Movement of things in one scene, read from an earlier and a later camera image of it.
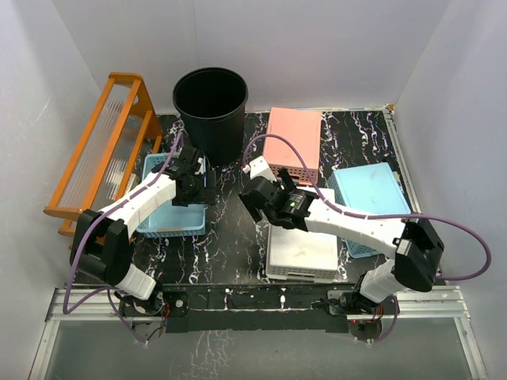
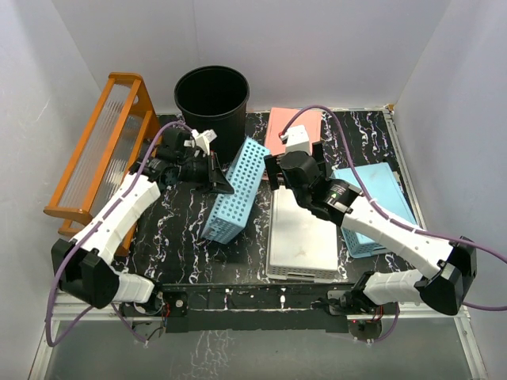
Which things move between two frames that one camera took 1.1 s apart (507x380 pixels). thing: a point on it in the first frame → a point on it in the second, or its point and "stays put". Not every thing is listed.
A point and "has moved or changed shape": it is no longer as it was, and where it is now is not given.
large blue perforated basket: (371, 189) stays put
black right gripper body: (285, 180) → (301, 199)
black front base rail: (195, 308) stays put
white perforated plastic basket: (302, 256) stays put
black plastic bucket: (211, 103) stays put
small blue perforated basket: (153, 162) has moved or changed shape
